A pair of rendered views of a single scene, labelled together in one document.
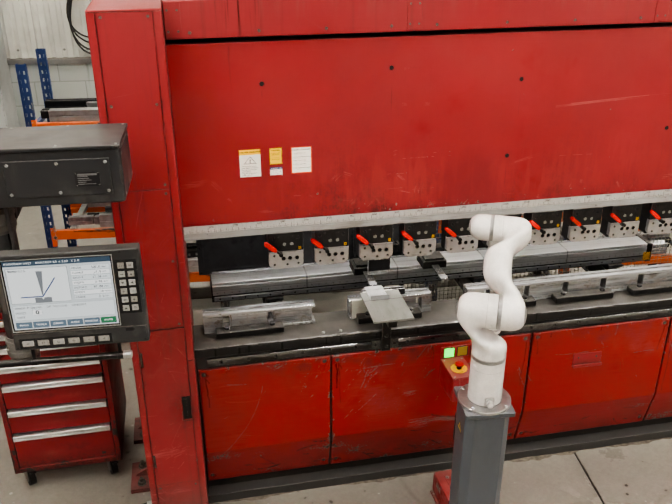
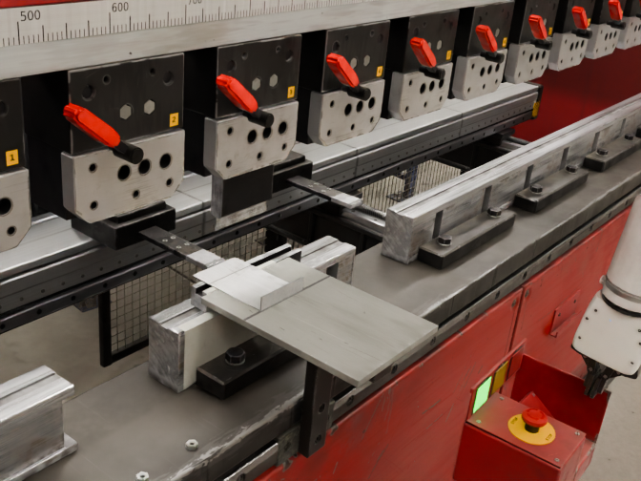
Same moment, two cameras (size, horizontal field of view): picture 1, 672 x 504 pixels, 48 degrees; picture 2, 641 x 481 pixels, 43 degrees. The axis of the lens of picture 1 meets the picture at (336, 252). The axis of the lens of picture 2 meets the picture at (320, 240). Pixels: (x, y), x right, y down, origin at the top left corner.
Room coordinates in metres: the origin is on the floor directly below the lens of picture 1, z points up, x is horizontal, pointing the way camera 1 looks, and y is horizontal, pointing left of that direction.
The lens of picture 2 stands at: (2.26, 0.41, 1.55)
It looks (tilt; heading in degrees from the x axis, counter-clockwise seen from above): 25 degrees down; 318
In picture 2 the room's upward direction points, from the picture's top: 6 degrees clockwise
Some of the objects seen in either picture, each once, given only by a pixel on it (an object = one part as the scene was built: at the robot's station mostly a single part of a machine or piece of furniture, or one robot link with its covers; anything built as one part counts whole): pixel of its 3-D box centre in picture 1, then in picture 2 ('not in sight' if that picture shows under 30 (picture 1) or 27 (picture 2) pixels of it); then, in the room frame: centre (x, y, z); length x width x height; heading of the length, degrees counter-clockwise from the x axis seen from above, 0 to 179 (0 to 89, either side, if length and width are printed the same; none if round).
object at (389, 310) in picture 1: (386, 306); (319, 314); (2.95, -0.22, 1.00); 0.26 x 0.18 x 0.01; 12
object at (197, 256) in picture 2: (367, 271); (155, 229); (3.25, -0.15, 1.01); 0.26 x 0.12 x 0.05; 12
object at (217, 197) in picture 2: (378, 264); (242, 189); (3.09, -0.19, 1.13); 0.10 x 0.02 x 0.10; 102
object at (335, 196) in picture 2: (436, 265); (300, 177); (3.32, -0.49, 1.01); 0.26 x 0.12 x 0.05; 12
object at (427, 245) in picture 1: (417, 235); (332, 76); (3.12, -0.37, 1.26); 0.15 x 0.09 x 0.17; 102
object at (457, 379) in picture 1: (467, 371); (533, 428); (2.80, -0.58, 0.75); 0.20 x 0.16 x 0.18; 103
